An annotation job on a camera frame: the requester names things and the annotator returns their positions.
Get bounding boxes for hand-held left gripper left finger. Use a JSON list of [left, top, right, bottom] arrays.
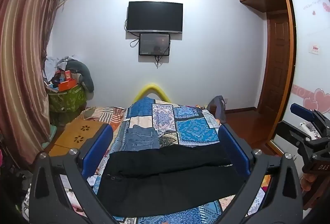
[[29, 124, 121, 224]]

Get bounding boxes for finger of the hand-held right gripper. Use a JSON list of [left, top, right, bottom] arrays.
[[290, 103, 330, 137], [276, 121, 318, 160]]

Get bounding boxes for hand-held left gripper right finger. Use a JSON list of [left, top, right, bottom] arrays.
[[218, 124, 303, 224]]

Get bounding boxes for black pants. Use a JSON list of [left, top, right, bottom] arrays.
[[97, 140, 246, 218]]

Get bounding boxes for person's right hand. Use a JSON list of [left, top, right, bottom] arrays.
[[301, 174, 330, 210]]

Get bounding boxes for white sewing machine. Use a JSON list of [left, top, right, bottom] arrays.
[[299, 122, 316, 140]]

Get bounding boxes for wooden lap desk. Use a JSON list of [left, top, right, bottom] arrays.
[[48, 119, 109, 158]]

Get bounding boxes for striped blanket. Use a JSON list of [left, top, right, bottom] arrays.
[[77, 107, 127, 125]]

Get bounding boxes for blue jeans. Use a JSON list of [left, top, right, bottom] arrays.
[[121, 124, 161, 153]]

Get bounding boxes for blue patchwork blanket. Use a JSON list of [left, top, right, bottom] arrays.
[[86, 97, 270, 224]]

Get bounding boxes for brown wooden door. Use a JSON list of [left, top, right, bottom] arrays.
[[258, 11, 292, 114]]

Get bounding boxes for orange box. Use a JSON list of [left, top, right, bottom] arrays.
[[58, 78, 78, 92]]

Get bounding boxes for grey plush pillow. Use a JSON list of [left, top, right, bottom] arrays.
[[66, 59, 95, 93]]

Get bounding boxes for pile of light clothes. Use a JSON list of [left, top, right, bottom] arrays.
[[43, 54, 78, 80]]

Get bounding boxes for striped brown curtain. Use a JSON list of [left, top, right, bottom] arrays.
[[0, 0, 67, 162]]

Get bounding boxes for small wall monitor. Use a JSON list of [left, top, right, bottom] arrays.
[[139, 32, 171, 56]]

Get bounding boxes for black wall television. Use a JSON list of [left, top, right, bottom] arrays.
[[127, 1, 184, 34]]

